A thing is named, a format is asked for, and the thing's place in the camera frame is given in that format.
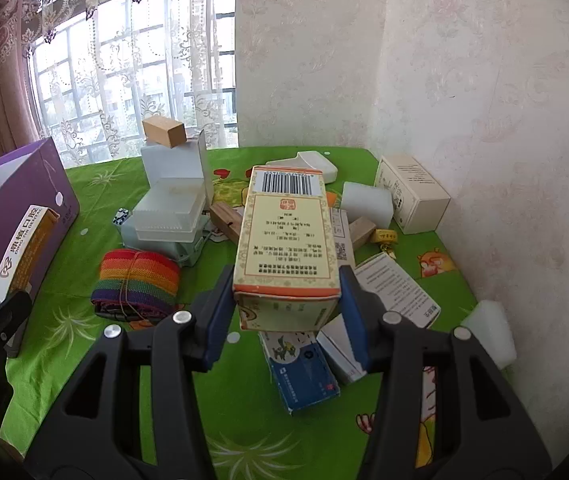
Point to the window with metal grille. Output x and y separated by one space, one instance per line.
79 60

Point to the plain white small box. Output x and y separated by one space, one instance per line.
337 345

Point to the white foam block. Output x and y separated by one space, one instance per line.
489 332
367 205

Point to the green cloth covered desktop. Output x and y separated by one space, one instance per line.
89 200

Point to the open frosted plastic case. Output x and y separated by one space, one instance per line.
169 162

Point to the long grained wooden block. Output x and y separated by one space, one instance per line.
227 222

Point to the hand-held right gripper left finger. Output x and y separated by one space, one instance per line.
219 330

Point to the white box with text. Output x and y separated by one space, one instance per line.
394 285

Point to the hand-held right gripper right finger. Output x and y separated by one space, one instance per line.
354 320

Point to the orange white toothpaste box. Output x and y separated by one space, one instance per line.
19 255

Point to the frosted plastic box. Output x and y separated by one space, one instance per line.
169 210

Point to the white box with square code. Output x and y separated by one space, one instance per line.
342 240

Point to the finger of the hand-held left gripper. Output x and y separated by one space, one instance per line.
9 312
17 340

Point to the white plastic soap dish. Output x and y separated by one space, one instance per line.
314 162

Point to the pale wooden block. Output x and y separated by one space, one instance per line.
362 232

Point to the purple cardboard box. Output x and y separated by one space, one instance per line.
54 185

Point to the beige medicine box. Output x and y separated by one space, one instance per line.
284 230

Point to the small light wooden block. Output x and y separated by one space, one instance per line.
164 131

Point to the white cardboard box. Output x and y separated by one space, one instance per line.
414 195

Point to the blue white medicine box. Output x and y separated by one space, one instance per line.
299 370

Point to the white lace curtain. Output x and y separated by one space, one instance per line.
114 85

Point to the gold charm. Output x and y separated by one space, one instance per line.
383 236

